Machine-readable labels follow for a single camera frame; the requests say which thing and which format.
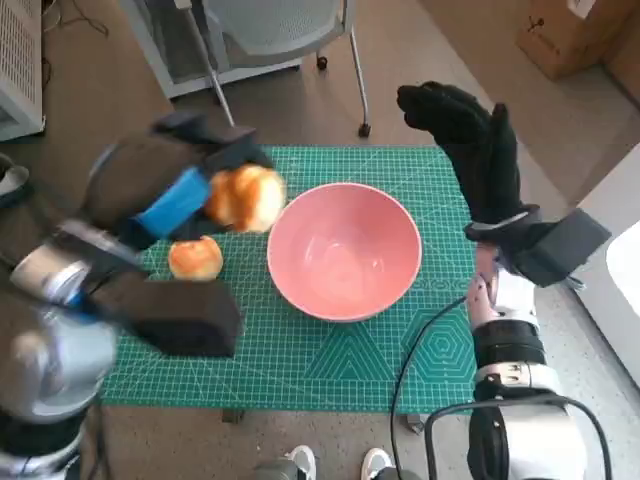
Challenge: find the grey mesh chair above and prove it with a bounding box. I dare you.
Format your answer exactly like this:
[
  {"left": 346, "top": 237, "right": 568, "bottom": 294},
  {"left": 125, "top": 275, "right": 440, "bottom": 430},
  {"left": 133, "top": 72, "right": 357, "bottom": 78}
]
[{"left": 182, "top": 0, "right": 372, "bottom": 139}]

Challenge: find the white furniture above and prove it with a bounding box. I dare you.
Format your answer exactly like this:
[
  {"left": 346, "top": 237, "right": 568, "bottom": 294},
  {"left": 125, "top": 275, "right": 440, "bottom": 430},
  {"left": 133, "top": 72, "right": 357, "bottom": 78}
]
[{"left": 574, "top": 149, "right": 640, "bottom": 396}]

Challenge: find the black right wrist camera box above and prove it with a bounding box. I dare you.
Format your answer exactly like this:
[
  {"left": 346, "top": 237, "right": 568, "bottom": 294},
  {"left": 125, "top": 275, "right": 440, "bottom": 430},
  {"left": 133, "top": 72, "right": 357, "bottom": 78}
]
[{"left": 509, "top": 208, "right": 612, "bottom": 289}]

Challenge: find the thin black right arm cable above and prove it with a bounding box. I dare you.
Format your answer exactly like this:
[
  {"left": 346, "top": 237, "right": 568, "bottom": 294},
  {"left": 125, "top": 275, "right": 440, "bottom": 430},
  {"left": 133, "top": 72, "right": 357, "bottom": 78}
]
[{"left": 389, "top": 295, "right": 469, "bottom": 480}]

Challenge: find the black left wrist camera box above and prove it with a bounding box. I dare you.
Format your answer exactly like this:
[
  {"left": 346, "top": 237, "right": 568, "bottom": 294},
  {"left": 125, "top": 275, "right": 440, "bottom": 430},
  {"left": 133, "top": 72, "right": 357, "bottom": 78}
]
[{"left": 132, "top": 279, "right": 241, "bottom": 359}]

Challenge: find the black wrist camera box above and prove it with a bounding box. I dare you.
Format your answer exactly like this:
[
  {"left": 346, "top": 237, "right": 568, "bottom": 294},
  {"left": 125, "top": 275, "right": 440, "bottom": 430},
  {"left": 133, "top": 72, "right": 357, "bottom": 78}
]
[
  {"left": 509, "top": 208, "right": 612, "bottom": 289},
  {"left": 132, "top": 279, "right": 241, "bottom": 359}
]

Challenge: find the black gloved robot right hand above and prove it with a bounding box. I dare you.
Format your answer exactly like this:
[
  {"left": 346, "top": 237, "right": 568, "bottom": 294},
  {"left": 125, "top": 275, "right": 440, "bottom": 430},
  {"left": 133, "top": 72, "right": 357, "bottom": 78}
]
[{"left": 396, "top": 82, "right": 526, "bottom": 224}]

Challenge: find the plain cardboard box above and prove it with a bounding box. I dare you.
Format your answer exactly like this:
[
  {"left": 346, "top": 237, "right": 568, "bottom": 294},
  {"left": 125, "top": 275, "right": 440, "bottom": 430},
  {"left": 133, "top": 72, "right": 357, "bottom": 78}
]
[{"left": 602, "top": 24, "right": 640, "bottom": 109}]

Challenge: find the green cutting mat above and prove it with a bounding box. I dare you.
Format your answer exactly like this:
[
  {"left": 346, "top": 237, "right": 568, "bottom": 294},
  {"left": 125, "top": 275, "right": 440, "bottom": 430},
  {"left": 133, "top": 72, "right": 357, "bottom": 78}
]
[{"left": 98, "top": 144, "right": 477, "bottom": 414}]

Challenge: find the thick black looped cable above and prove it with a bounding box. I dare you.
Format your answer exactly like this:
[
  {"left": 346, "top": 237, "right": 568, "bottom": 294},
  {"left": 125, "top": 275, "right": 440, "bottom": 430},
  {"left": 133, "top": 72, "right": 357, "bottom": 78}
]
[{"left": 423, "top": 394, "right": 614, "bottom": 480}]

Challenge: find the rectangular striped bread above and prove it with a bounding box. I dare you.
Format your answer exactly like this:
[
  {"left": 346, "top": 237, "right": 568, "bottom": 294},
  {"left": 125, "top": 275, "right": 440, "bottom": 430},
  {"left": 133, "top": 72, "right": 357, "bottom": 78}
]
[{"left": 204, "top": 166, "right": 288, "bottom": 234}]

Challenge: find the pink bowl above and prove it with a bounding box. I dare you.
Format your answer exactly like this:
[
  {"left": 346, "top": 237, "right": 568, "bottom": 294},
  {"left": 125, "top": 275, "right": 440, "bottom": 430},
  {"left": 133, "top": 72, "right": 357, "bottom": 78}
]
[{"left": 266, "top": 182, "right": 423, "bottom": 324}]

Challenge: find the round bread bun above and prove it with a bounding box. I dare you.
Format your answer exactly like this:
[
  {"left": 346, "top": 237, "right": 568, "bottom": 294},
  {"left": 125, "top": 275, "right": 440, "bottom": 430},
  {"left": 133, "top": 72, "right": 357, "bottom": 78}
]
[{"left": 168, "top": 235, "right": 224, "bottom": 281}]

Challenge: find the black floor cable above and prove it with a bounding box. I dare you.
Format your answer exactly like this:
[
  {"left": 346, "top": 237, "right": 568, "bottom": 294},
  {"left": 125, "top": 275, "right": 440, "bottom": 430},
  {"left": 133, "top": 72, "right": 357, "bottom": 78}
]
[{"left": 42, "top": 0, "right": 109, "bottom": 36}]

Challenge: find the white perforated appliance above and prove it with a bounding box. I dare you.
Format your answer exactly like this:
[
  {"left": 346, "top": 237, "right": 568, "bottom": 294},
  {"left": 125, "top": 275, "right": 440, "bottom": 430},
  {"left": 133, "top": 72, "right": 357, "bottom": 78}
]
[{"left": 0, "top": 0, "right": 46, "bottom": 144}]

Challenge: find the person's shoe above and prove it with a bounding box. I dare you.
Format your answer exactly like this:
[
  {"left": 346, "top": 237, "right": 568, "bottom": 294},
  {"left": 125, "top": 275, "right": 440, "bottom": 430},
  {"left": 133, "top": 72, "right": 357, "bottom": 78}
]
[{"left": 0, "top": 154, "right": 31, "bottom": 209}]

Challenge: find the cardboard box with print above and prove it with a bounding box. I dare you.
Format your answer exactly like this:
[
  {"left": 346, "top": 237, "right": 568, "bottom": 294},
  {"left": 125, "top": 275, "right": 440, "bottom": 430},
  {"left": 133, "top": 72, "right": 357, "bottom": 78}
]
[{"left": 517, "top": 0, "right": 639, "bottom": 80}]

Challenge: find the black robot left hand, blue tape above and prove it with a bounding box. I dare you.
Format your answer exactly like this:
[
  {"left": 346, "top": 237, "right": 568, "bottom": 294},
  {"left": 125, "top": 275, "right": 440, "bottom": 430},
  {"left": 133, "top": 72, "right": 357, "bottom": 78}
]
[{"left": 82, "top": 112, "right": 276, "bottom": 251}]

